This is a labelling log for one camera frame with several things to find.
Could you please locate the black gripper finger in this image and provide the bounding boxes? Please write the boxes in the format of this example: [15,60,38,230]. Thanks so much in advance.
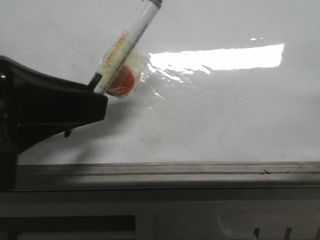
[0,56,108,192]

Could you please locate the white black whiteboard marker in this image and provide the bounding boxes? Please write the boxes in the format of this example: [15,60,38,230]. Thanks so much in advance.
[75,0,163,127]

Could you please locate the red ball taped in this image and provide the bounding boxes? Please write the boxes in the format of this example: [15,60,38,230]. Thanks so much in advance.
[105,50,149,98]

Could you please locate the white whiteboard with aluminium frame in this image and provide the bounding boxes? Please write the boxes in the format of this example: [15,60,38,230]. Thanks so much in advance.
[16,0,320,191]

